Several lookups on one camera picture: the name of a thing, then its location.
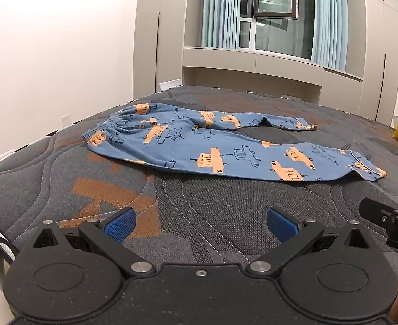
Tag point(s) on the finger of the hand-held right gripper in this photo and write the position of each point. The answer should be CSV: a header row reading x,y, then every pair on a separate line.
x,y
377,210

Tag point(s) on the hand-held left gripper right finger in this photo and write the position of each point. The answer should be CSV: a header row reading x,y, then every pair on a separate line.
x,y
282,223

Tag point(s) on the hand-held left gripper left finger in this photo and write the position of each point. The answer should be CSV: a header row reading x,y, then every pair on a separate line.
x,y
119,225

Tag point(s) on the blue pants with orange print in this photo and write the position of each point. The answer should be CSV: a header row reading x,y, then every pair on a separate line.
x,y
185,149

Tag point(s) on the grey and orange quilted mattress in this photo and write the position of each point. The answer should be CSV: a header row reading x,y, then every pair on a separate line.
x,y
219,203

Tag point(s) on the white box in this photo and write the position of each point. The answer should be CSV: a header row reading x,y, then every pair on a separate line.
x,y
169,84

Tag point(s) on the beige tall wardrobe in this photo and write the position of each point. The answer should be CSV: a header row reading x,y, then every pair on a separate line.
x,y
377,47
165,30

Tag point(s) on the light blue curtain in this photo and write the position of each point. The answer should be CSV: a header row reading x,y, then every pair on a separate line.
x,y
219,10
329,20

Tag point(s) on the white wall socket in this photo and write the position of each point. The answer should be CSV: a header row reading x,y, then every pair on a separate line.
x,y
66,120

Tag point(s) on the beige wall-mounted desk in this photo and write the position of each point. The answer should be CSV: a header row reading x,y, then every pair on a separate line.
x,y
253,62

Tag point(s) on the window with dark frame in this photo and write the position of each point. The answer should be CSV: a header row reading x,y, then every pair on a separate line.
x,y
280,34

